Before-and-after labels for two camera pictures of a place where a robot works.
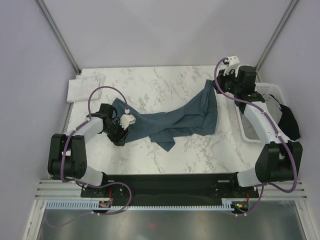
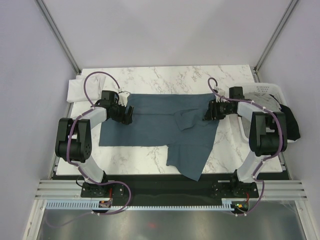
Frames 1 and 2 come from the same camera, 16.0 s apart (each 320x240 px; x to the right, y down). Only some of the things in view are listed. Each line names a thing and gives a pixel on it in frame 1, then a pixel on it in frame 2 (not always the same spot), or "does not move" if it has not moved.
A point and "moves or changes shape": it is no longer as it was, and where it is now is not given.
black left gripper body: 114,132 -> 118,112
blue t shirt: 199,118 moves or changes shape
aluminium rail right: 270,193 does not move
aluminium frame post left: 53,26 does not move
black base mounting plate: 169,187 does not move
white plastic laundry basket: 271,89 does not move
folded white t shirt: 87,87 does not move
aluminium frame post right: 288,14 does not move
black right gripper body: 228,83 -> 221,109
